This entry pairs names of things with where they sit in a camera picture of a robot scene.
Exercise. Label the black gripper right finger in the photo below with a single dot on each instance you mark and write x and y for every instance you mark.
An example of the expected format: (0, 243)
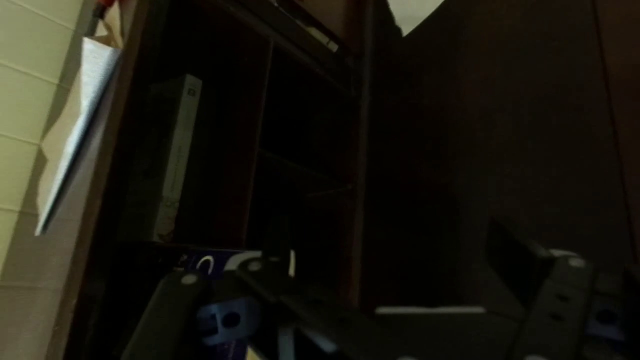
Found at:
(521, 262)

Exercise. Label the white paper sheet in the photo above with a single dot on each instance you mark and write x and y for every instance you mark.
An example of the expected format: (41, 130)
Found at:
(409, 15)

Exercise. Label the white papers beside desk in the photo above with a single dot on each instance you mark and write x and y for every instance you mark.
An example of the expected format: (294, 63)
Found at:
(63, 141)

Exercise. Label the dark wooden secretary desk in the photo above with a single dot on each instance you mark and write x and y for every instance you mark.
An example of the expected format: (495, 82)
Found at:
(386, 152)

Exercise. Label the grey upright book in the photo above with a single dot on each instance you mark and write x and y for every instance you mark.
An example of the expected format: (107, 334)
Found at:
(176, 156)

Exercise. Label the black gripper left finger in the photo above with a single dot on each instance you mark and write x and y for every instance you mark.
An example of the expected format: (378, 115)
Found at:
(277, 254)

